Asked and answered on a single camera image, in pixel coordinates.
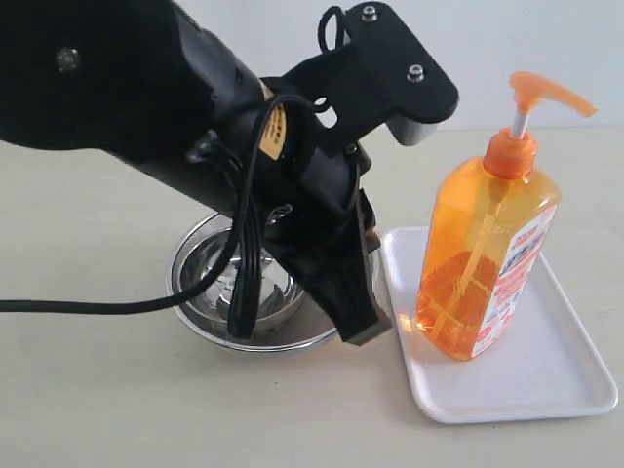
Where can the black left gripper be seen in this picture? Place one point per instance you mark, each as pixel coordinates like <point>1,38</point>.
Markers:
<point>328,241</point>

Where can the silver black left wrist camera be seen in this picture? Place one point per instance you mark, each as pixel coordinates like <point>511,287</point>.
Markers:
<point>372,70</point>

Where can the orange soap pump bottle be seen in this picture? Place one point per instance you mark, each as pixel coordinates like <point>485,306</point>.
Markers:
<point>489,223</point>

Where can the steel mesh strainer basket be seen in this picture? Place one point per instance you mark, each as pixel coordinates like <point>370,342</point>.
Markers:
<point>287,321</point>

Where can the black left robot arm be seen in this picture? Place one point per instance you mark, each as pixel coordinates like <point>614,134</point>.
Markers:
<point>143,82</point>

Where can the white rectangular plastic tray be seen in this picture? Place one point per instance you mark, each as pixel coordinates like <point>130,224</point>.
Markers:
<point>544,366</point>

